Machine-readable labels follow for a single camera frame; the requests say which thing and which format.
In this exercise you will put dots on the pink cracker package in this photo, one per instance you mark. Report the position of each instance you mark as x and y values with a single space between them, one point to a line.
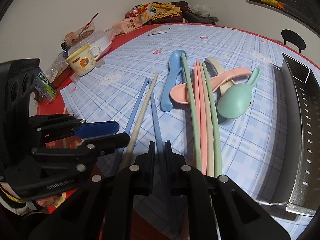
128 25

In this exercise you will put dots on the blue chopstick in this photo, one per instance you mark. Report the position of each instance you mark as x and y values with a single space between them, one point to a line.
128 128
157 130

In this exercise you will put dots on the green chopstick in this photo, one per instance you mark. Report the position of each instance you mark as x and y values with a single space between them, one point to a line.
216 132
197 150

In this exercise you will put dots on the black round chair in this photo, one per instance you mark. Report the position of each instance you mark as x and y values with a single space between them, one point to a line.
293 38

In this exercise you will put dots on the left hand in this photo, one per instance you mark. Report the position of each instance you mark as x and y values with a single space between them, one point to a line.
51 201

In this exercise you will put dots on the blue plastic spoon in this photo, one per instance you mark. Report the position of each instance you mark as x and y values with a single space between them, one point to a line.
175 66

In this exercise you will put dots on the white striped sleeve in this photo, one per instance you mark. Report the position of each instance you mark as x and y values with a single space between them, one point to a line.
11 201

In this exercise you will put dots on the yellow snack bags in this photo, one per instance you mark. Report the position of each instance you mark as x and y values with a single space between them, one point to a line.
164 11

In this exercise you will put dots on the cream plastic spoon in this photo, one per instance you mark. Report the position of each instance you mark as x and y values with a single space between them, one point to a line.
215 64

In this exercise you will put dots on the yellow packet on sill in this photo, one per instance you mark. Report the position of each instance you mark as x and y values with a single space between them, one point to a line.
274 3

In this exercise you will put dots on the cream cartoon mug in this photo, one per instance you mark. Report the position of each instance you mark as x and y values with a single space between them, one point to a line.
82 61

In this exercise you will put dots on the clear food container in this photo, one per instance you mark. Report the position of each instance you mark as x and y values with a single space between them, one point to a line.
74 37

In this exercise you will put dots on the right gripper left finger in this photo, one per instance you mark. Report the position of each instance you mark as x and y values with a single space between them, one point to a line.
138 177

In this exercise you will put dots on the orange snack bag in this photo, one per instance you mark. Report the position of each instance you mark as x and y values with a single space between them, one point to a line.
136 10

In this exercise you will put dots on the white lidded container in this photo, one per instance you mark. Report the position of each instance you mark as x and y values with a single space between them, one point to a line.
98 38

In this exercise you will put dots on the green plastic spoon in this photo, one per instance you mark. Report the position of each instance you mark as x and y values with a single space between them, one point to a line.
237 99

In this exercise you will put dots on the small white sachet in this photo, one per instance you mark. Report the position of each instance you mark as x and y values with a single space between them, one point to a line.
158 31

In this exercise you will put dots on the steel utensil tray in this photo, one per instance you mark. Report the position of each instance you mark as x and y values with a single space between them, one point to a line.
297 190

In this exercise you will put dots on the pink plastic spoon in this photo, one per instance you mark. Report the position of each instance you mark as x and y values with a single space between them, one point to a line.
180 95

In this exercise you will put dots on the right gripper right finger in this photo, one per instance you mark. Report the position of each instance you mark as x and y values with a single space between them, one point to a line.
182 179

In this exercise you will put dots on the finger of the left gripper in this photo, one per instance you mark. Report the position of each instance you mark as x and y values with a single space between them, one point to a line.
108 144
97 129

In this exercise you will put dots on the green small box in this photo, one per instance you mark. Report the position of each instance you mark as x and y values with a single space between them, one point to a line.
44 87

